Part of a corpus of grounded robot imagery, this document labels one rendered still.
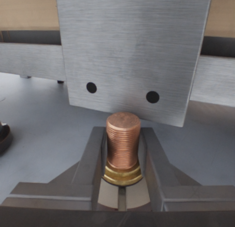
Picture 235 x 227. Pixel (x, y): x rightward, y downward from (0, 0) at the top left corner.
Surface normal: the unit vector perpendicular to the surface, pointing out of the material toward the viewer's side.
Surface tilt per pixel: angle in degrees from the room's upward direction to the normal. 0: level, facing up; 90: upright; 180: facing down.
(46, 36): 90
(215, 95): 90
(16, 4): 90
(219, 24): 90
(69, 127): 180
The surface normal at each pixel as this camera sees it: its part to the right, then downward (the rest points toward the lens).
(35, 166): 0.01, -0.88
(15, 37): -0.36, 0.44
